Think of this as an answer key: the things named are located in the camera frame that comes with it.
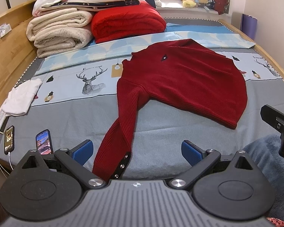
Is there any dark red knit sweater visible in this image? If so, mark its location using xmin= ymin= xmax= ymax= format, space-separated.
xmin=93 ymin=39 xmax=247 ymax=181

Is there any blue jeans leg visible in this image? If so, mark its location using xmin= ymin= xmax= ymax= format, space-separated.
xmin=243 ymin=135 xmax=284 ymax=221

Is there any black smartphone right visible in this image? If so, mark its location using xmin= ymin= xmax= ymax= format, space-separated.
xmin=35 ymin=129 xmax=54 ymax=155

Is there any black smartphone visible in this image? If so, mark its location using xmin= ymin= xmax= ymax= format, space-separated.
xmin=35 ymin=129 xmax=54 ymax=155
xmin=4 ymin=126 xmax=15 ymax=155

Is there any grey printed bed sheet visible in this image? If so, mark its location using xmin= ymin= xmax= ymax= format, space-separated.
xmin=0 ymin=21 xmax=284 ymax=179

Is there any black smartphone left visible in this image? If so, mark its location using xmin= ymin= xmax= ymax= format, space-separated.
xmin=4 ymin=126 xmax=15 ymax=155

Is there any small white cloth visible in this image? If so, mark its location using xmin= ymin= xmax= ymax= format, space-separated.
xmin=1 ymin=79 xmax=42 ymax=116

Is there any purple rolled mat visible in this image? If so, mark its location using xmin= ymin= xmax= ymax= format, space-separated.
xmin=240 ymin=14 xmax=257 ymax=40

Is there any cream folded blanket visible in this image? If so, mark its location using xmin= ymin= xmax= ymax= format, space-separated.
xmin=26 ymin=8 xmax=93 ymax=58

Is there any bright red folded blanket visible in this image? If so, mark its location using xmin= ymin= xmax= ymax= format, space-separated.
xmin=91 ymin=1 xmax=166 ymax=44

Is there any tissue pack on headboard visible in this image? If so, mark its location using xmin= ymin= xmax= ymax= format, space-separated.
xmin=0 ymin=23 xmax=12 ymax=39

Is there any wooden bed frame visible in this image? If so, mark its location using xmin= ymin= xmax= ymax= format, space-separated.
xmin=0 ymin=0 xmax=37 ymax=107

